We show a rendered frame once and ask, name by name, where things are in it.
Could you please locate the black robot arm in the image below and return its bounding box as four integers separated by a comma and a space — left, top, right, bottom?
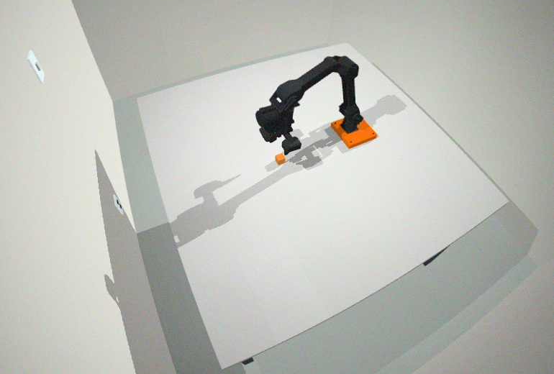
255, 55, 364, 143

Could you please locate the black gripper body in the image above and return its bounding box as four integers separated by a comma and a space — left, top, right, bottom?
275, 119, 301, 152

